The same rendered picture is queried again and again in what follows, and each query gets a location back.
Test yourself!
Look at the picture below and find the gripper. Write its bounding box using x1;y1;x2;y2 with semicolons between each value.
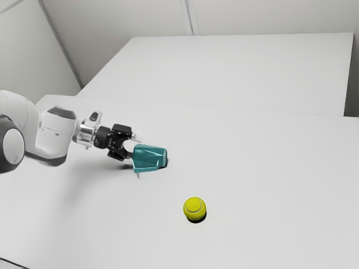
95;123;145;162

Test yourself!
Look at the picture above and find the teal faceted mug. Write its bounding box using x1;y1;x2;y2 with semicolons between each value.
131;143;169;174

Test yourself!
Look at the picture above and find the yellow tennis ball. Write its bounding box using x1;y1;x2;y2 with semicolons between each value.
183;196;208;222

